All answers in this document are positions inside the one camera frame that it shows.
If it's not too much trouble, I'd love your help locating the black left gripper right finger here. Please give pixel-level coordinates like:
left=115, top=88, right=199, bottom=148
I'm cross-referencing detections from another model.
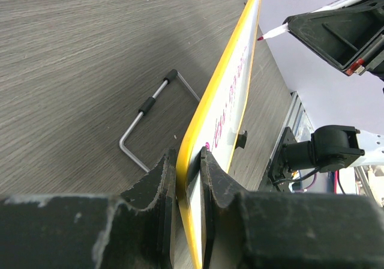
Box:
left=200, top=148, right=383, bottom=268

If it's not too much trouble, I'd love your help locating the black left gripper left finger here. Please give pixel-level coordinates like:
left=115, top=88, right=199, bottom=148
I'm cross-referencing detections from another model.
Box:
left=1, top=150, right=176, bottom=268

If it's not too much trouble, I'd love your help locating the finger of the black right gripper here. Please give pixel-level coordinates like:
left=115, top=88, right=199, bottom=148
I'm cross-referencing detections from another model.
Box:
left=285, top=0, right=383, bottom=76

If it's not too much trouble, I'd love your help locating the yellow framed whiteboard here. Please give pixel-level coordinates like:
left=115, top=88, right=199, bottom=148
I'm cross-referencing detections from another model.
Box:
left=176, top=0, right=261, bottom=268

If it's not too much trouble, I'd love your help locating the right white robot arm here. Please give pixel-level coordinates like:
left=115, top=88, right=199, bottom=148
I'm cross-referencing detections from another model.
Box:
left=259, top=0, right=383, bottom=192

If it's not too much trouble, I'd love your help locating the black wire whiteboard stand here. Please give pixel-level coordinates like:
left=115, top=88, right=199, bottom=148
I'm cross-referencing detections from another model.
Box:
left=119, top=68, right=248, bottom=174

